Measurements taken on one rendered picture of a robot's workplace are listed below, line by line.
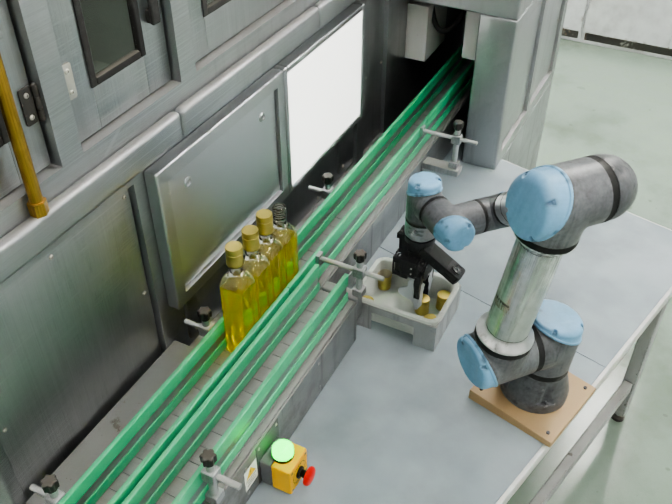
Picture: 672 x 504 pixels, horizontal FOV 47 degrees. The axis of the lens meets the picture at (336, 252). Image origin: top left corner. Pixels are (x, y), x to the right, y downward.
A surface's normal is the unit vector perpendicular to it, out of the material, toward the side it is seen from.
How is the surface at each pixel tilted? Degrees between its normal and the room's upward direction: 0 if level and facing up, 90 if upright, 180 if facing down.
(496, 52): 90
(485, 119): 90
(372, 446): 0
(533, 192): 80
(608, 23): 90
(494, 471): 0
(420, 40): 90
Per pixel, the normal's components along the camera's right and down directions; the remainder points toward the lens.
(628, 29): -0.45, 0.57
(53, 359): 0.90, 0.28
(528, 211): -0.88, 0.14
